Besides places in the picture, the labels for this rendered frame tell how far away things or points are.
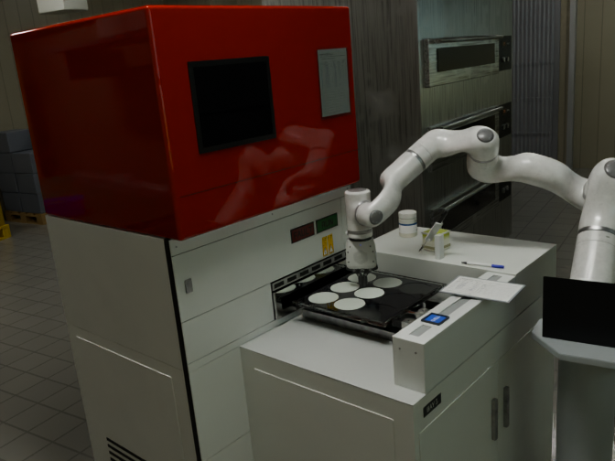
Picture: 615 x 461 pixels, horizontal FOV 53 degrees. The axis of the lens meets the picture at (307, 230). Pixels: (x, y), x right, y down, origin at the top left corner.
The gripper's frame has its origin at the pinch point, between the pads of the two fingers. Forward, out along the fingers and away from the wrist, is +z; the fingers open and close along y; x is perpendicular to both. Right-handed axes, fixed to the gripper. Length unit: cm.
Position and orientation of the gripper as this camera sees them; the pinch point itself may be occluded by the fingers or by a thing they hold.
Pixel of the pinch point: (362, 280)
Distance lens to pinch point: 212.8
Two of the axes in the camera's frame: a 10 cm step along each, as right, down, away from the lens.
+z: 0.8, 9.6, 2.7
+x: 1.6, -2.8, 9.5
